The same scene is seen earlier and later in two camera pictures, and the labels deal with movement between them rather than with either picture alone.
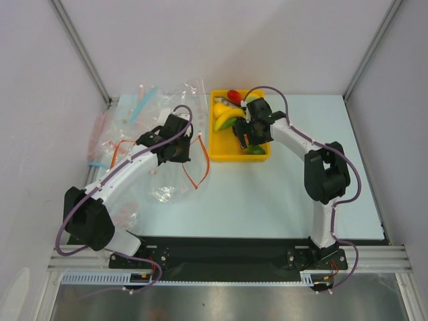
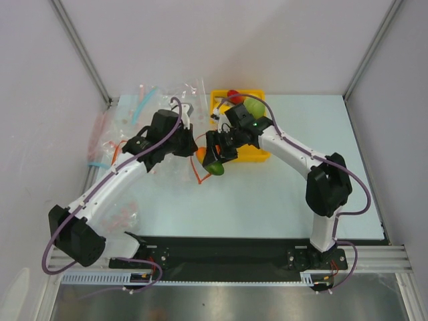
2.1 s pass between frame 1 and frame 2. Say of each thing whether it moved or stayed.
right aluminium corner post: stayed
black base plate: stayed
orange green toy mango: moved
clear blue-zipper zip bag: stayed
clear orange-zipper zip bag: moved
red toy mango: stayed
